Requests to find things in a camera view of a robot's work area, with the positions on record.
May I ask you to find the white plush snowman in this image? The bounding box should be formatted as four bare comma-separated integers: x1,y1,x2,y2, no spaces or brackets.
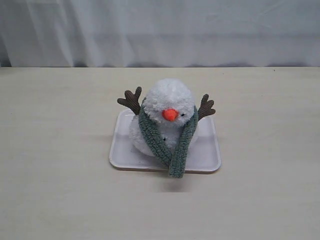
117,78,216,157

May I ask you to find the green fuzzy scarf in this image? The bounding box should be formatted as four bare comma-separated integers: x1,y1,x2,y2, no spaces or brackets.
138,106,199,179

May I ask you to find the white plastic tray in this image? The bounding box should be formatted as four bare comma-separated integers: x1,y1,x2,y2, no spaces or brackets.
109,109,222,174

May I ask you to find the white backdrop curtain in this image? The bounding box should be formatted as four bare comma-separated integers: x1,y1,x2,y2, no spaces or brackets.
0,0,320,68

